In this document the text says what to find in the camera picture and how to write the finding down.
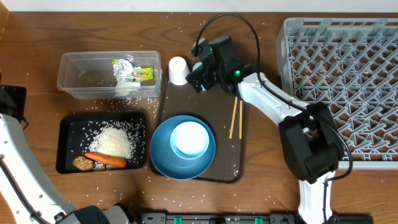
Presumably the light blue plastic cup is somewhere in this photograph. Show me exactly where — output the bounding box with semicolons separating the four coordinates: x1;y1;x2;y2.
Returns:
191;62;206;93

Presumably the white plastic cup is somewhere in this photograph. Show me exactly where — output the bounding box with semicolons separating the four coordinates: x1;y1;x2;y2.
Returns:
169;57;190;86

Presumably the light blue rice bowl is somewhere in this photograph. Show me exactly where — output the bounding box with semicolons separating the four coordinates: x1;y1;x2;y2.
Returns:
170;121;210;159

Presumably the yellow green wrapper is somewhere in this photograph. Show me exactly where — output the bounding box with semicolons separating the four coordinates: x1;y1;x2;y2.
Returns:
112;59;154;82

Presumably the dark blue plate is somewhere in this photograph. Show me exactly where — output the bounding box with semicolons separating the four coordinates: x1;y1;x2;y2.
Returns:
150;115;216;180

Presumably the orange carrot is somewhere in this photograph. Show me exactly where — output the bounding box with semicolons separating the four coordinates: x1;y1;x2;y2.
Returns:
85;152;127;168

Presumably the brown food scrap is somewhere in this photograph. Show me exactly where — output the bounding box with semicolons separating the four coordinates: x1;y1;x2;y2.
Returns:
73;156;94;172

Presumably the white paper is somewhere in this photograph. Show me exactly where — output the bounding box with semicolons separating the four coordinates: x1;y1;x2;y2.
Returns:
114;81;141;97

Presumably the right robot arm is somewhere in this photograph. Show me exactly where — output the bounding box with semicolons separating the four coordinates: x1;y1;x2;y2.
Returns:
186;35;344;223

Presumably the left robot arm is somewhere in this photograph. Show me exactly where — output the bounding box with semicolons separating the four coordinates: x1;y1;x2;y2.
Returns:
1;114;134;224

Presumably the grey dishwasher rack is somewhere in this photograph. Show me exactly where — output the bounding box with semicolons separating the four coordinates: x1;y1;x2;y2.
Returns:
276;17;397;170

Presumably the brown serving tray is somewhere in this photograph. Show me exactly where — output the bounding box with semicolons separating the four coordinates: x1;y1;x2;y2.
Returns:
150;82;248;184

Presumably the left wooden chopstick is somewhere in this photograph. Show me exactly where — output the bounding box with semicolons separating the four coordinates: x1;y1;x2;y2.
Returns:
229;97;238;139

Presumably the clear plastic container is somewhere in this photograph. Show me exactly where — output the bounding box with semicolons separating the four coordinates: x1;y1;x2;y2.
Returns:
57;51;162;100

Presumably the white rice pile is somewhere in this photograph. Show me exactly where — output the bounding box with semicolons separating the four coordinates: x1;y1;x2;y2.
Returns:
83;120;145;160

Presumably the black plastic tray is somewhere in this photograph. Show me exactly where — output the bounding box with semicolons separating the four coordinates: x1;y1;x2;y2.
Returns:
56;112;146;174

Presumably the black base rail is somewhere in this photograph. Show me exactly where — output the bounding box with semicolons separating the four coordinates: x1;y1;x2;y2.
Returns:
139;212;374;224

